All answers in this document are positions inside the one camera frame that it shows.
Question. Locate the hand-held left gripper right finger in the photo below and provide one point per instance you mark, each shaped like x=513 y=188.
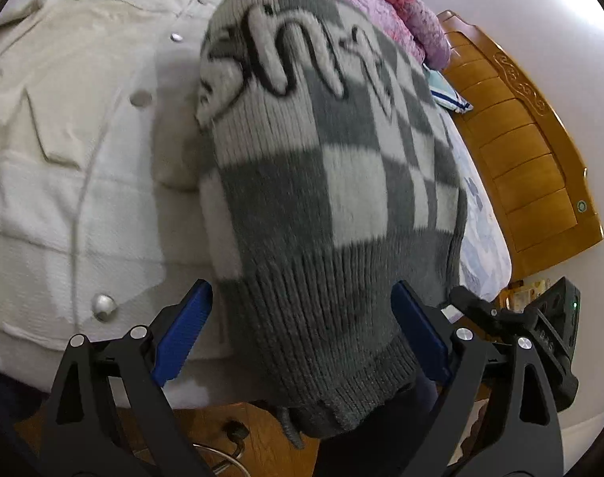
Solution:
x=423 y=335

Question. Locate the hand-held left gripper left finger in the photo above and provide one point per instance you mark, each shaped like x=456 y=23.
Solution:
x=182 y=333

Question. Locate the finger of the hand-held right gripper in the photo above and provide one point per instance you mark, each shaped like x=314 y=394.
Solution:
x=478 y=305

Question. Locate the grey white checkered cardigan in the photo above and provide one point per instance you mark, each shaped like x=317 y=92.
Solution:
x=307 y=208

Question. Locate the wooden bedside table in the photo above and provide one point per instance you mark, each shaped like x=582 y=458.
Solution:
x=525 y=295

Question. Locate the person's dark trousers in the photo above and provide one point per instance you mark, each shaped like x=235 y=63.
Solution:
x=376 y=437

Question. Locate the wooden bed headboard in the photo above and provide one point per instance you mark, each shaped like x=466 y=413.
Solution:
x=525 y=144

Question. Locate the cream snap button jacket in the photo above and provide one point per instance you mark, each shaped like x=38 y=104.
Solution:
x=83 y=159

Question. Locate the blue patterned pillow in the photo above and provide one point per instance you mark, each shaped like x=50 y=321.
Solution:
x=448 y=92

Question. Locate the purple floral quilt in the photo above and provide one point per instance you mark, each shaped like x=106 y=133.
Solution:
x=381 y=5

